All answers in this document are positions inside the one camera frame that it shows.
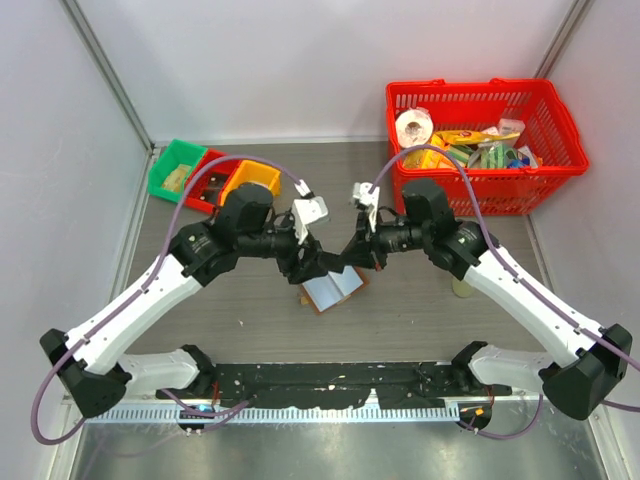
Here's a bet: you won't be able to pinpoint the brown leather card holder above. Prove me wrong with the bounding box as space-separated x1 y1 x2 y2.
300 266 369 314

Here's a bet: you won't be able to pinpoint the red plastic bin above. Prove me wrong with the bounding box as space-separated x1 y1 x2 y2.
184 149 241 215

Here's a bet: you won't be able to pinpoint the blue white package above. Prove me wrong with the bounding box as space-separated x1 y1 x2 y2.
505 145 542 169

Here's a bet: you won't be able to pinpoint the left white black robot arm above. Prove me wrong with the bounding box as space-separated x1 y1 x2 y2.
40 183 343 418

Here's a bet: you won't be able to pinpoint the green white package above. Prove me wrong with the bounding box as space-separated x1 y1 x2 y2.
467 142 520 169

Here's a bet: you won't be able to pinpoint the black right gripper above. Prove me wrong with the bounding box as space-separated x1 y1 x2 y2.
338 207 431 270

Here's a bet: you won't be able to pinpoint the gold cards in green bin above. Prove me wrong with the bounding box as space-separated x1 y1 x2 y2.
161 164 192 193

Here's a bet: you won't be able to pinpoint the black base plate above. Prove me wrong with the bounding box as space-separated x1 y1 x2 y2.
171 362 512 410

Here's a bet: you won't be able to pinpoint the red shopping basket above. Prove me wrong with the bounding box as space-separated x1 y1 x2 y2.
386 78 589 216

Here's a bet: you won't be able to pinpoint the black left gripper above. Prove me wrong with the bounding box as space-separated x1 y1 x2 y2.
237 211 328 282

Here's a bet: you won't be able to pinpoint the white pink box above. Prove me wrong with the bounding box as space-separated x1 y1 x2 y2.
482 118 526 142

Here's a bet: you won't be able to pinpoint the green plastic bin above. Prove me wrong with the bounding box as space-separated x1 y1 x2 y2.
148 139 207 203

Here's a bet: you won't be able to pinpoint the green bottle white cap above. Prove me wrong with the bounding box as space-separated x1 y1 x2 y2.
451 277 474 298

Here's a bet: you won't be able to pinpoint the yellow snack packets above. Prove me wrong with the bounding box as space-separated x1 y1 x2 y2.
402 129 484 171

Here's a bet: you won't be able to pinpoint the white tape roll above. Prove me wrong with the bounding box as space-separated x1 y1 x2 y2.
395 107 434 149

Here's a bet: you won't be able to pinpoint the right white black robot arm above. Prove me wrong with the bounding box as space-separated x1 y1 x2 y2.
341 178 632 420

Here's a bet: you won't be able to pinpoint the yellow plastic bin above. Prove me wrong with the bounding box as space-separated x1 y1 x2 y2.
224 159 281 196

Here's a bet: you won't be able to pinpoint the black cards in red bin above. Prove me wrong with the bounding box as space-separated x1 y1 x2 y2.
198 174 229 204

